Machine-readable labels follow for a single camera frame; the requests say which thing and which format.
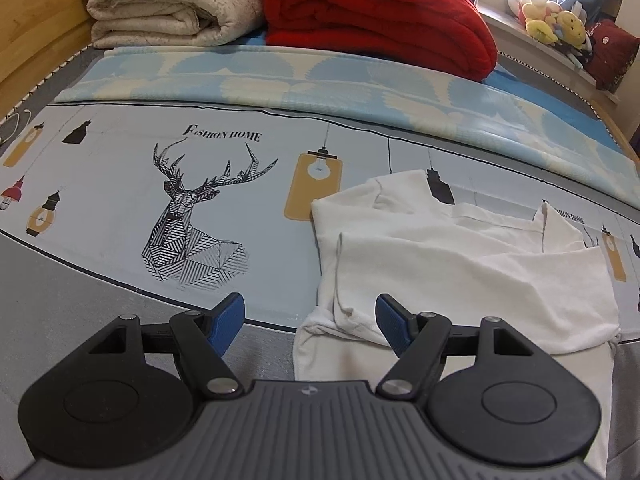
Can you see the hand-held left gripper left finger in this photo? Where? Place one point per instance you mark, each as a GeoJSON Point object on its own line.
{"type": "Point", "coordinates": [227, 325]}

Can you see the pink and yellow plush toy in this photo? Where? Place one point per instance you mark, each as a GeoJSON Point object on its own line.
{"type": "Point", "coordinates": [539, 15]}

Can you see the red folded blanket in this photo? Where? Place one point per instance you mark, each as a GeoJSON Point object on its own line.
{"type": "Point", "coordinates": [380, 15]}

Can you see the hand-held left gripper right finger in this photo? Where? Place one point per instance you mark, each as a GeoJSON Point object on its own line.
{"type": "Point", "coordinates": [392, 325]}

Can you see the printed deer bed sheet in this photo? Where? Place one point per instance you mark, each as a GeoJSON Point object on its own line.
{"type": "Point", "coordinates": [100, 185]}

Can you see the plain blue bed sheet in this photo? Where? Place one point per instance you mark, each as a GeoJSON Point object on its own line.
{"type": "Point", "coordinates": [550, 102]}

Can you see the white shirt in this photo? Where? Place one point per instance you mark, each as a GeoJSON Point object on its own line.
{"type": "Point", "coordinates": [450, 270]}

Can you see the blue and cream patterned mat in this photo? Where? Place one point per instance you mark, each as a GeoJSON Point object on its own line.
{"type": "Point", "coordinates": [350, 85]}

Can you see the cream folded blanket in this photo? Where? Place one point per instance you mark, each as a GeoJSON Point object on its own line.
{"type": "Point", "coordinates": [165, 5]}

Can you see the dark red cushion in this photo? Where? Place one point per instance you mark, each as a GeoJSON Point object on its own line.
{"type": "Point", "coordinates": [612, 52]}

